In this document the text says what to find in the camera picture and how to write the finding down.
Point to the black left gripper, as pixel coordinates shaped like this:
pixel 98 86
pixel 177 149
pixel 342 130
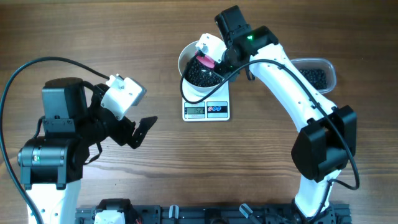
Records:
pixel 124 135

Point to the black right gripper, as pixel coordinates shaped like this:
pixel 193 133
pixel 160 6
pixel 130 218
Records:
pixel 221 70

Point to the pink scoop with blue handle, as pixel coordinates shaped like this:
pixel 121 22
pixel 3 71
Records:
pixel 206 60

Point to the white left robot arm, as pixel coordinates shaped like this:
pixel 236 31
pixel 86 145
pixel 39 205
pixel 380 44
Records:
pixel 77 116

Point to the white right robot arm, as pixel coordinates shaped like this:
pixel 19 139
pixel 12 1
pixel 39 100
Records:
pixel 326 143

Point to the black beans in bowl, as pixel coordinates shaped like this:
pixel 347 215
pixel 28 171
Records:
pixel 200 75

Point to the white bowl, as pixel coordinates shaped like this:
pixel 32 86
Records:
pixel 183 56

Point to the white digital kitchen scale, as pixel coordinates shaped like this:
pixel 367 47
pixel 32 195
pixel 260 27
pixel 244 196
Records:
pixel 215 108

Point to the black beans in container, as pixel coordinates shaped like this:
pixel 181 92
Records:
pixel 316 77

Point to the clear plastic container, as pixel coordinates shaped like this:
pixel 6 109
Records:
pixel 318 63

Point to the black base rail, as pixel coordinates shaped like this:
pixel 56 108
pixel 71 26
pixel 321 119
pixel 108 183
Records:
pixel 122 211

